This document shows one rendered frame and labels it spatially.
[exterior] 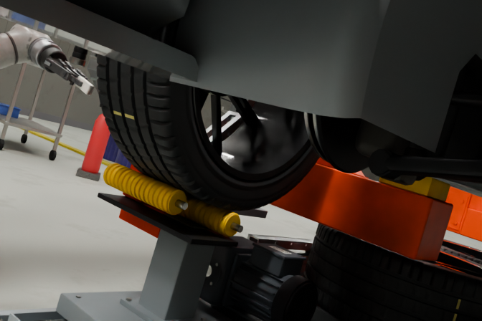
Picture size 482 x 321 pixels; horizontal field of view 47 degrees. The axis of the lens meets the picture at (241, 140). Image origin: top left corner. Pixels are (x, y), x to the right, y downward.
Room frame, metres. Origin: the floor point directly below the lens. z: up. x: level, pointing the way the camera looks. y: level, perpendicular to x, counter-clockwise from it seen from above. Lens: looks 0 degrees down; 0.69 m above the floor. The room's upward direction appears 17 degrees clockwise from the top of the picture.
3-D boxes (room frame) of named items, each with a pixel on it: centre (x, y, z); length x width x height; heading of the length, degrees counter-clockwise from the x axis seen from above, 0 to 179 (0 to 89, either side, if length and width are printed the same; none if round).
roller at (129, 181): (1.30, 0.19, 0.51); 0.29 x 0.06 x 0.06; 50
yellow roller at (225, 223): (1.34, 0.06, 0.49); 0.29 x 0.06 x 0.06; 50
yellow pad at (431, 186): (1.50, -0.48, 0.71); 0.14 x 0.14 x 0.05; 50
